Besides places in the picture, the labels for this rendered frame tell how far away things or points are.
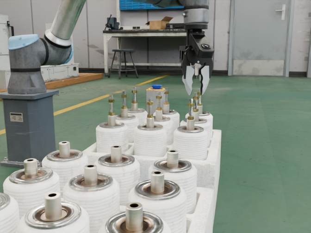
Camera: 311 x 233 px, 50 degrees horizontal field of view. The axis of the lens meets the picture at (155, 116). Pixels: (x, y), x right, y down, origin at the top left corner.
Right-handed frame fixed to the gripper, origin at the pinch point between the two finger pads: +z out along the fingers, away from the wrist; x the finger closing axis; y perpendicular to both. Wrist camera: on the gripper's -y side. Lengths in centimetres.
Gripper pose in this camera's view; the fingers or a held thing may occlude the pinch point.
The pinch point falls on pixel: (196, 91)
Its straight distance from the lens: 104.3
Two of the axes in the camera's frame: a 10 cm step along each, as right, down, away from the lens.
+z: 0.0, 9.8, 2.0
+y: -2.3, -2.0, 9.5
